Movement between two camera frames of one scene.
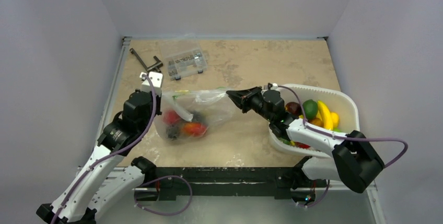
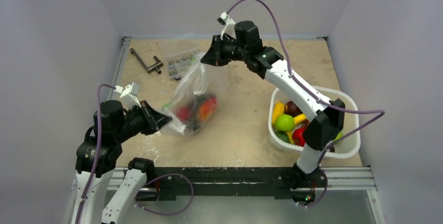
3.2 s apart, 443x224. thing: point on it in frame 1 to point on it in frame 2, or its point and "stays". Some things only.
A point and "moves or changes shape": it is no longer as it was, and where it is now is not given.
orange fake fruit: x=196 y=129 to x=207 y=107
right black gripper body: x=249 y=98 to x=217 y=50
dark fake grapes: x=173 y=132 to x=193 y=125
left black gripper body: x=158 y=101 to x=138 y=121
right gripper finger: x=236 y=96 to x=212 y=56
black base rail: x=296 y=183 stays
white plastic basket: x=343 y=103 stays
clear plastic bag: x=186 y=115 moves or changes shape
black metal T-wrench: x=156 y=66 stays
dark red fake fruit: x=293 y=107 stays
